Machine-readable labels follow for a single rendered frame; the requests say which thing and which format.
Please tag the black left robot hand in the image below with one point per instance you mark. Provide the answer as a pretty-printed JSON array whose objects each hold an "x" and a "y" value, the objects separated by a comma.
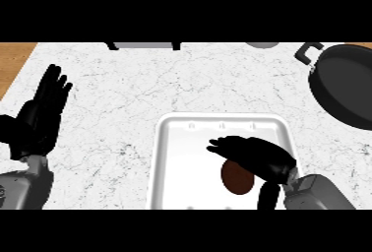
[{"x": 40, "y": 114}]

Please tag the brown cupcake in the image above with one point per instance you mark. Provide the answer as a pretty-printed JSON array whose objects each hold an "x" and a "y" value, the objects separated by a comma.
[{"x": 235, "y": 179}]

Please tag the dark grey pot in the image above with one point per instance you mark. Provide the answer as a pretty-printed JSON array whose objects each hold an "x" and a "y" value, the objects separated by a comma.
[{"x": 344, "y": 86}]

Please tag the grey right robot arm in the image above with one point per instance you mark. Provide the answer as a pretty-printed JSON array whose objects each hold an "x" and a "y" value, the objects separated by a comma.
[{"x": 315, "y": 193}]

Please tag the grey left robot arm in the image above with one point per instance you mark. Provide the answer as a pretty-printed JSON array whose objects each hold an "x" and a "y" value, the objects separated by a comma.
[{"x": 21, "y": 187}]

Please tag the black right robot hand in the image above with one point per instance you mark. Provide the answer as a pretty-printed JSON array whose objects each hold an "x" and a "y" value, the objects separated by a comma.
[{"x": 259, "y": 157}]

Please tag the grey round object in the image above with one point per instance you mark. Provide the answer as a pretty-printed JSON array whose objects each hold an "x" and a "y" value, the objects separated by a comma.
[{"x": 262, "y": 44}]

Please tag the white rectangular tray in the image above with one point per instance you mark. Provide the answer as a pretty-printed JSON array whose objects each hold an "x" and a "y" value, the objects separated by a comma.
[{"x": 194, "y": 157}]

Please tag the grey appliance with black legs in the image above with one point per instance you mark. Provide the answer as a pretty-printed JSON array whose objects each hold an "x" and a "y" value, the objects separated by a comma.
[{"x": 144, "y": 45}]

